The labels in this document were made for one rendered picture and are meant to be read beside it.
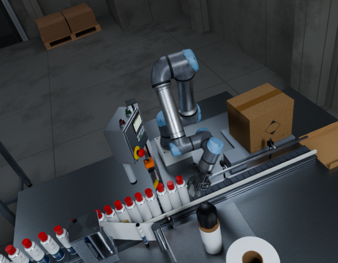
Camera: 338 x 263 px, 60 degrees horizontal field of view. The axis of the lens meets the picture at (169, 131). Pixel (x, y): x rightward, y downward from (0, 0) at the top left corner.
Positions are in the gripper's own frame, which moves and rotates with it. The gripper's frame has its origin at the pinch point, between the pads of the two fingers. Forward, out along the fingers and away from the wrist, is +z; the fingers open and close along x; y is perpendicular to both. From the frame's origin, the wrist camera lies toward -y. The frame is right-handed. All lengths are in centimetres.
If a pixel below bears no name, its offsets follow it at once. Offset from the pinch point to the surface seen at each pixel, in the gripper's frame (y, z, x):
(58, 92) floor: -362, 131, -40
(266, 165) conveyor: -1.7, -18.4, 42.9
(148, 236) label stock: 15.2, 11.6, -24.8
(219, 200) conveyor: 5.6, -0.2, 15.4
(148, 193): 1.8, -2.5, -25.1
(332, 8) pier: -114, -105, 153
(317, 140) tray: -8, -34, 80
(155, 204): 2.5, 4.2, -19.5
